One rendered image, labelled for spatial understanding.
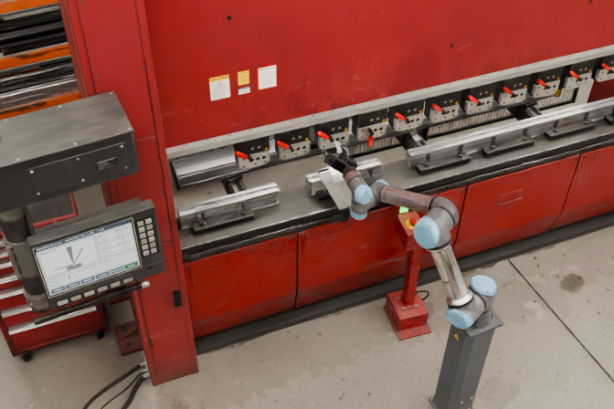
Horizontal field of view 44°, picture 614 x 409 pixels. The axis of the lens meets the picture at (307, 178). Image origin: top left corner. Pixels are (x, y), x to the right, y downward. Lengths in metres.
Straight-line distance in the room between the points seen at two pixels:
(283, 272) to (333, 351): 0.58
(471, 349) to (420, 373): 0.72
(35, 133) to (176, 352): 1.76
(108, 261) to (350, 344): 1.83
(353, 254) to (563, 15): 1.60
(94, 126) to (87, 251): 0.49
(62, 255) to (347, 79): 1.46
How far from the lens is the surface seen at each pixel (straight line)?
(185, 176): 3.86
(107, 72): 2.83
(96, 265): 2.94
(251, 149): 3.50
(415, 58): 3.58
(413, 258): 4.08
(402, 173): 4.02
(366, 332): 4.40
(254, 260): 3.86
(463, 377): 3.80
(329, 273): 4.16
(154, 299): 3.70
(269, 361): 4.28
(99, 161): 2.64
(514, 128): 4.29
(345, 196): 3.68
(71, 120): 2.69
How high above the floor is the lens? 3.55
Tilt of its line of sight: 43 degrees down
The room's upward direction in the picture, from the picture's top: 1 degrees clockwise
